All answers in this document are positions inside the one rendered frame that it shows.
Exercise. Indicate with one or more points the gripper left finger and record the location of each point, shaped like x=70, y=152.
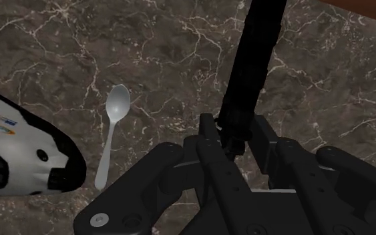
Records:
x=135, y=192

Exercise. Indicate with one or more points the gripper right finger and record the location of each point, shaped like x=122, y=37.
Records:
x=308, y=182

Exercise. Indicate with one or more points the long black rod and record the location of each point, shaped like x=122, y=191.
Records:
x=251, y=71

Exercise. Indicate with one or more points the grey spoon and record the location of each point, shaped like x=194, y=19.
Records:
x=117, y=104

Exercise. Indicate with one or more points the white and black shuttle toy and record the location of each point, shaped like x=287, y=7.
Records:
x=21, y=153

